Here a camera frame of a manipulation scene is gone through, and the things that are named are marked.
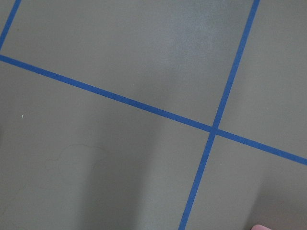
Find pink plastic tray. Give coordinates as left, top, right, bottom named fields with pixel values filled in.
left=251, top=224, right=271, bottom=230

